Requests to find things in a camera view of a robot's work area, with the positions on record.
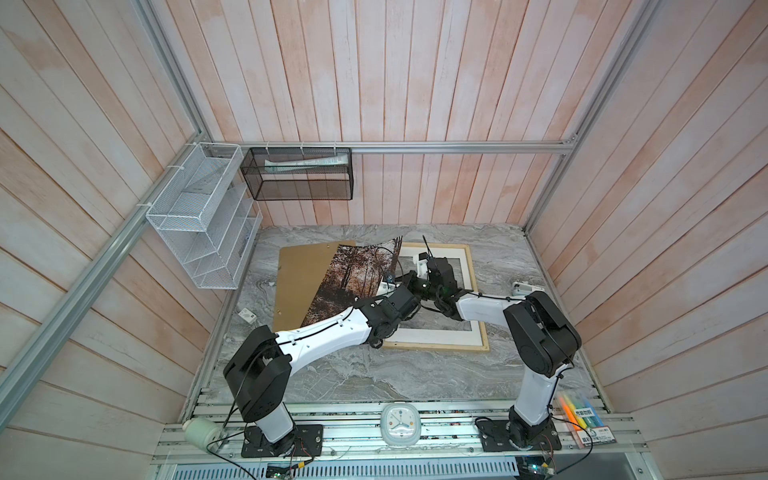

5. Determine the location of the autumn forest photo print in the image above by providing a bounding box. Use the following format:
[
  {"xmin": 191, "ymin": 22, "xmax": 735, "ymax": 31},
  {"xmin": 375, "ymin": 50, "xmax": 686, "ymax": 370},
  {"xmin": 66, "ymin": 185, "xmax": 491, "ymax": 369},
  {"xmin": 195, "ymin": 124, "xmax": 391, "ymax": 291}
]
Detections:
[{"xmin": 301, "ymin": 236, "xmax": 404, "ymax": 327}]

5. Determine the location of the light wooden picture frame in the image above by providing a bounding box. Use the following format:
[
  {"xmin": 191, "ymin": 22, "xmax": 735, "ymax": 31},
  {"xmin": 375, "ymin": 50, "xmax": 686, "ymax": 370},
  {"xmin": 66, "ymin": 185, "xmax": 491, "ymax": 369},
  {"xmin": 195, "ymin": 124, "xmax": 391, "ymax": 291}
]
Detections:
[{"xmin": 381, "ymin": 242, "xmax": 490, "ymax": 353}]

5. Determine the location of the white photo mat board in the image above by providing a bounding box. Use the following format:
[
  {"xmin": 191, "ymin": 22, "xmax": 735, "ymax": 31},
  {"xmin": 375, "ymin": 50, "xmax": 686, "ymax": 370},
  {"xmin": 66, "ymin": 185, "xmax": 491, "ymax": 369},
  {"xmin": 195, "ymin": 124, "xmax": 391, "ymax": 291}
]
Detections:
[{"xmin": 383, "ymin": 243, "xmax": 490, "ymax": 352}]

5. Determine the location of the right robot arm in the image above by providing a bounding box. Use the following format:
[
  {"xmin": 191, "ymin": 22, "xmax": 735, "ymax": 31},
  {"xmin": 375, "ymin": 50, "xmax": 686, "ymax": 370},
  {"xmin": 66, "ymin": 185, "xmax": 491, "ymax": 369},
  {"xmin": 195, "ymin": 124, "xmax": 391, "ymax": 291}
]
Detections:
[{"xmin": 402, "ymin": 253, "xmax": 582, "ymax": 452}]

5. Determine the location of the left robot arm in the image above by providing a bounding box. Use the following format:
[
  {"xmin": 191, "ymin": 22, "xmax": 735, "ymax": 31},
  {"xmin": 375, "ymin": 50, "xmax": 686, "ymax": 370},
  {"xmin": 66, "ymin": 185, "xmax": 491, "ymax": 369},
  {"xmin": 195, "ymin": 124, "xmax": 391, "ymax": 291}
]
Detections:
[{"xmin": 223, "ymin": 284, "xmax": 421, "ymax": 447}]

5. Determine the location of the small white grey device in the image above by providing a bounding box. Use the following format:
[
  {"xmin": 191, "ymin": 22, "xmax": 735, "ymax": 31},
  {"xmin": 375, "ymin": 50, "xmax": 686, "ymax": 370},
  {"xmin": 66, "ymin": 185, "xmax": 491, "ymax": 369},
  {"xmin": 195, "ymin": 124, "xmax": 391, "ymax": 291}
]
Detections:
[{"xmin": 511, "ymin": 282, "xmax": 544, "ymax": 298}]

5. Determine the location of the brown cardboard backing board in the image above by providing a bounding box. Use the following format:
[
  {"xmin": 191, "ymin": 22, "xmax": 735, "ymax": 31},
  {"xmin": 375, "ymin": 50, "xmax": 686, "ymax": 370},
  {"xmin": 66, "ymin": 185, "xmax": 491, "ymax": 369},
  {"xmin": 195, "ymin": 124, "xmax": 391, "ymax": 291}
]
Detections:
[{"xmin": 272, "ymin": 240, "xmax": 356, "ymax": 331}]

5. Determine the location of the white desk clock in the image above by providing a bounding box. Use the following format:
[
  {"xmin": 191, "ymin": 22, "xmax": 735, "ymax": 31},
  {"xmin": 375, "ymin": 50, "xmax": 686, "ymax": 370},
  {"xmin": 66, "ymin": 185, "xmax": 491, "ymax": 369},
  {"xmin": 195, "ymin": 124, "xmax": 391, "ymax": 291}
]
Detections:
[{"xmin": 380, "ymin": 403, "xmax": 422, "ymax": 447}]

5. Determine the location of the small white square tag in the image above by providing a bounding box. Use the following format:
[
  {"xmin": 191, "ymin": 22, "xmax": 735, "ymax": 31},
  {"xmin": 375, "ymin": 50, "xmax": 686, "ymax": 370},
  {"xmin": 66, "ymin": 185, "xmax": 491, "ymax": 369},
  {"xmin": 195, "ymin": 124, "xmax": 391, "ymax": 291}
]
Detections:
[{"xmin": 238, "ymin": 308, "xmax": 256, "ymax": 324}]

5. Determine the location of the paper in black basket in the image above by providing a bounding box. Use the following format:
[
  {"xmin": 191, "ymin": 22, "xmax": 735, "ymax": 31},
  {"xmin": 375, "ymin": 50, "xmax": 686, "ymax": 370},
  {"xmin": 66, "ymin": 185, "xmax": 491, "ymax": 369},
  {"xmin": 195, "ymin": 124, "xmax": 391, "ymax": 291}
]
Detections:
[{"xmin": 263, "ymin": 154, "xmax": 350, "ymax": 174}]

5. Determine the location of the pack of coloured highlighters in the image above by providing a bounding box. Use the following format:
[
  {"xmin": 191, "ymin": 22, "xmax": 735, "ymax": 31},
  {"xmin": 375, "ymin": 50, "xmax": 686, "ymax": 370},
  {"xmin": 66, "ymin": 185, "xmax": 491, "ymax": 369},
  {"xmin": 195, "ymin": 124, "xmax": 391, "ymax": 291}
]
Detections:
[{"xmin": 557, "ymin": 393, "xmax": 617, "ymax": 448}]

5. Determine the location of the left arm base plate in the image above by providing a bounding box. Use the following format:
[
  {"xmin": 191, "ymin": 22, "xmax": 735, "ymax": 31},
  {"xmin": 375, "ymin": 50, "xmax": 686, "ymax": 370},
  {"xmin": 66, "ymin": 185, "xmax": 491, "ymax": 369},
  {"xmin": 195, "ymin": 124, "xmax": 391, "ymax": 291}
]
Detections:
[{"xmin": 241, "ymin": 424, "xmax": 324, "ymax": 458}]

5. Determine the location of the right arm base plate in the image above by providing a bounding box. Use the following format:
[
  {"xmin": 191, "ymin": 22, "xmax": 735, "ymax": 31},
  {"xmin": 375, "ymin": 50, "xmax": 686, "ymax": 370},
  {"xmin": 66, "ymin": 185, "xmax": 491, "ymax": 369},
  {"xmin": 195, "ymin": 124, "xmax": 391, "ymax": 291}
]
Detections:
[{"xmin": 474, "ymin": 417, "xmax": 562, "ymax": 452}]

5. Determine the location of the black wire mesh basket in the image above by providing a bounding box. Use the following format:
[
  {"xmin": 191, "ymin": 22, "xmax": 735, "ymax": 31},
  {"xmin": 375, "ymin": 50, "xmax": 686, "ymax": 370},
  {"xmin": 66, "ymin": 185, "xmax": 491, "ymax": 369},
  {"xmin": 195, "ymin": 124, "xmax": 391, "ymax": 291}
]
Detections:
[{"xmin": 240, "ymin": 146, "xmax": 355, "ymax": 201}]

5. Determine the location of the white wire mesh shelf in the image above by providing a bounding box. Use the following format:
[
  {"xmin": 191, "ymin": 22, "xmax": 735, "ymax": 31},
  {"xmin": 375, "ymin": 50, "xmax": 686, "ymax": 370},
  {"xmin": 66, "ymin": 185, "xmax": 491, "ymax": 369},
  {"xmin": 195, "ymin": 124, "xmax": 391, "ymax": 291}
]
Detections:
[{"xmin": 147, "ymin": 142, "xmax": 263, "ymax": 290}]

